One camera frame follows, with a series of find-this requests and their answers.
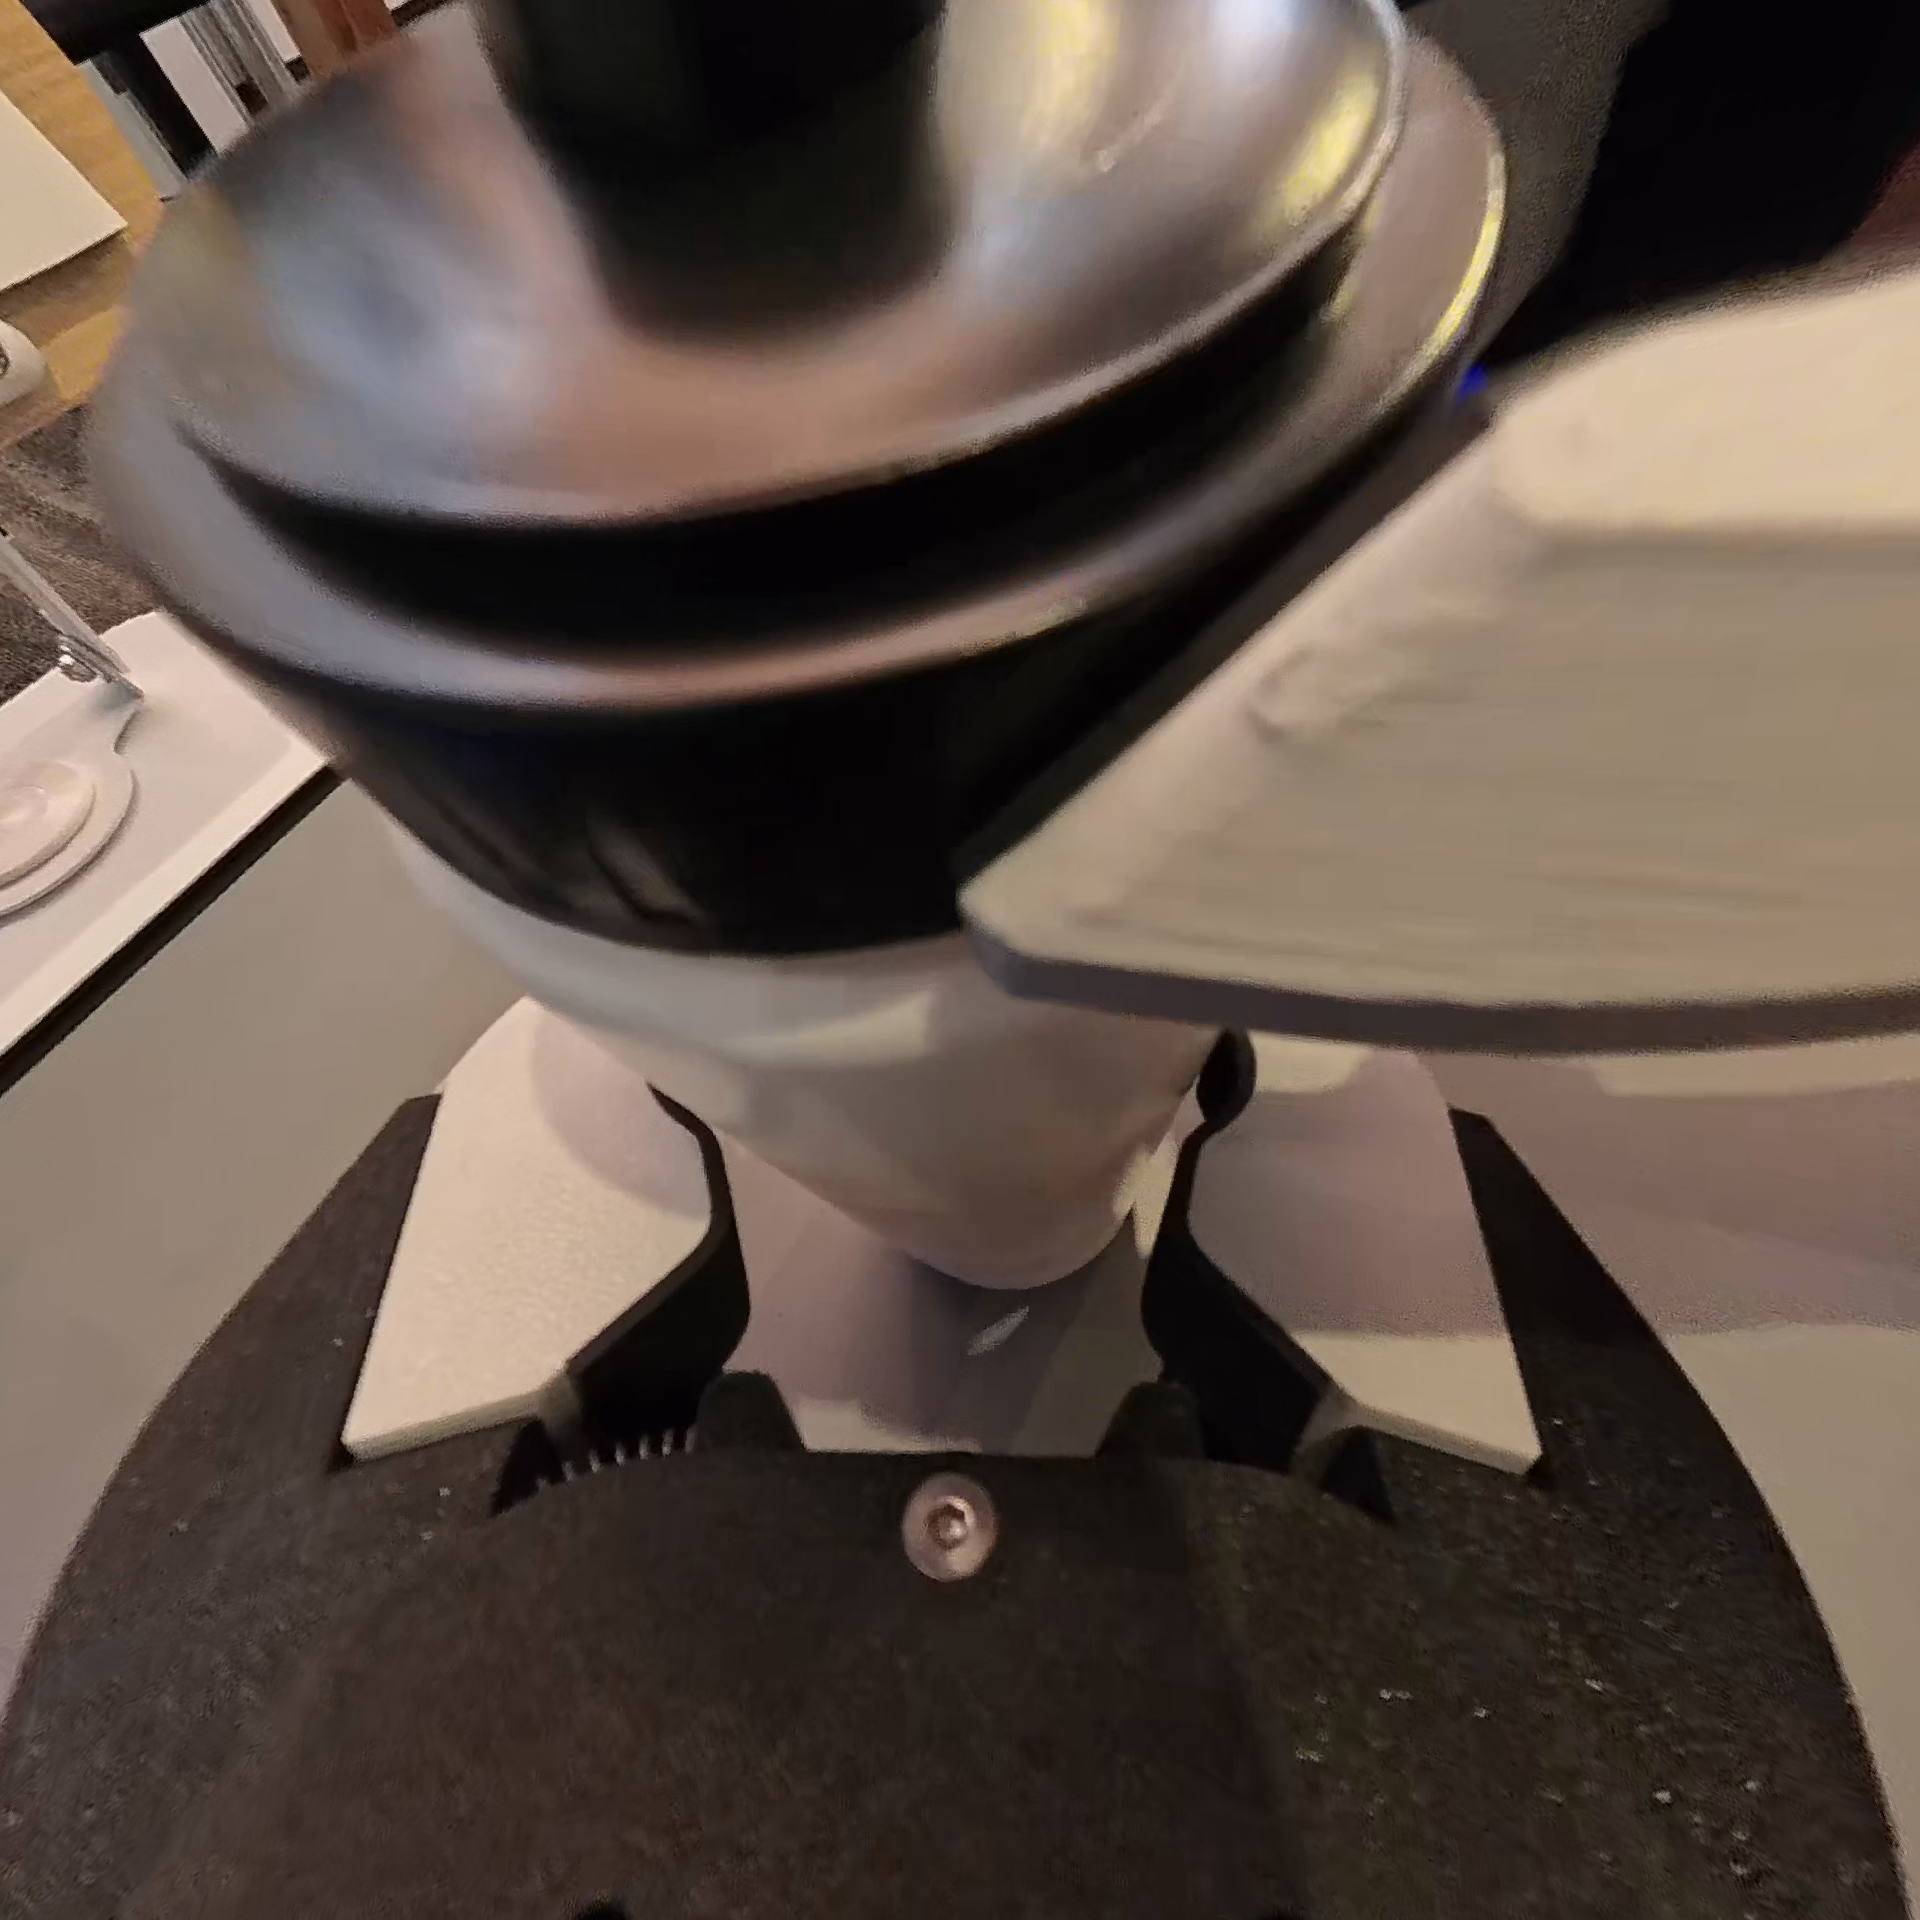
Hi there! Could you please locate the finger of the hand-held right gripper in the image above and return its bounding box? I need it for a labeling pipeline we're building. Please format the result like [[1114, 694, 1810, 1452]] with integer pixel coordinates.
[[960, 277, 1920, 1051]]

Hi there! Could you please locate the white bottle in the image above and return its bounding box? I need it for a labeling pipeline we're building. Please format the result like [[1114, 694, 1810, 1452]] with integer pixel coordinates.
[[398, 832, 1225, 1291]]

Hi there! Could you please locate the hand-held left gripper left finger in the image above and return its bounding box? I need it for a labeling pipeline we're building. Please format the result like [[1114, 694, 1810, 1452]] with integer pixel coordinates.
[[342, 997, 747, 1480]]

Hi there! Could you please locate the white sign stand base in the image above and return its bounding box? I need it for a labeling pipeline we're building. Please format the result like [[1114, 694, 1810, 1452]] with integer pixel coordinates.
[[0, 330, 332, 1051]]

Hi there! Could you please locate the black bottle lid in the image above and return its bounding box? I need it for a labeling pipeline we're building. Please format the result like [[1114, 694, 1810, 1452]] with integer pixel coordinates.
[[89, 0, 1508, 953]]

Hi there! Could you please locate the black stand leg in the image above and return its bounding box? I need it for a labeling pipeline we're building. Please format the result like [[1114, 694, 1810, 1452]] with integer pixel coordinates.
[[29, 0, 204, 173]]

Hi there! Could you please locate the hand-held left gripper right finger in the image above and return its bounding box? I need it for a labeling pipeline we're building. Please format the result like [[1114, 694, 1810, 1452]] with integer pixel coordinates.
[[1144, 1035, 1547, 1480]]

